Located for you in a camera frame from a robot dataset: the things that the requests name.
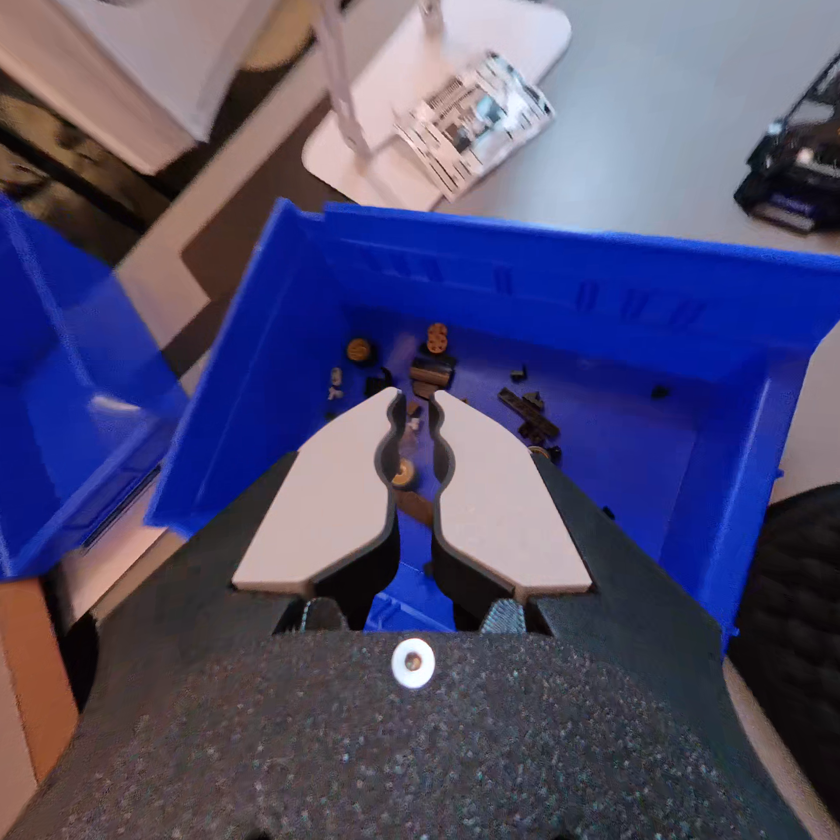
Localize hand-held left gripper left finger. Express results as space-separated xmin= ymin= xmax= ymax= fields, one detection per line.
xmin=231 ymin=388 xmax=405 ymax=598

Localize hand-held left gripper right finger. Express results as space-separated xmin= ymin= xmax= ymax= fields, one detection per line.
xmin=428 ymin=390 xmax=594 ymax=605

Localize pile of lego pieces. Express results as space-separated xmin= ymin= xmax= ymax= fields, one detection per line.
xmin=323 ymin=321 xmax=676 ymax=526

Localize blue plastic bin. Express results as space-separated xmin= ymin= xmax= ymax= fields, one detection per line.
xmin=142 ymin=197 xmax=840 ymax=647
xmin=0 ymin=195 xmax=194 ymax=581

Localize lego car model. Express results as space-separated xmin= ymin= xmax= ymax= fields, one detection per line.
xmin=731 ymin=50 xmax=840 ymax=237

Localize lego sticker sheet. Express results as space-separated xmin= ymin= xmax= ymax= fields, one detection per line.
xmin=393 ymin=50 xmax=557 ymax=200

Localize white stand rod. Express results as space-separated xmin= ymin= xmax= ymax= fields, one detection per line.
xmin=313 ymin=0 xmax=376 ymax=161

